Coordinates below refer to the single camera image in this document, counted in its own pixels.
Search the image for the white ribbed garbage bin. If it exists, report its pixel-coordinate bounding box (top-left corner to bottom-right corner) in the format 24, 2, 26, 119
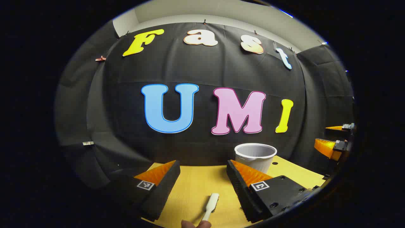
234, 143, 277, 174

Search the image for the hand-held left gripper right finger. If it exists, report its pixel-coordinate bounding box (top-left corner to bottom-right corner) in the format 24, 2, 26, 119
226, 160, 320, 223

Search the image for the yellow wooden desktop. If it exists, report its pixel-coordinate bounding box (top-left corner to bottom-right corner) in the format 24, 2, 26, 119
141, 155, 326, 228

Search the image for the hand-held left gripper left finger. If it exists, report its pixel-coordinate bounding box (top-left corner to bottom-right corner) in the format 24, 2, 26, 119
106, 160, 181, 222

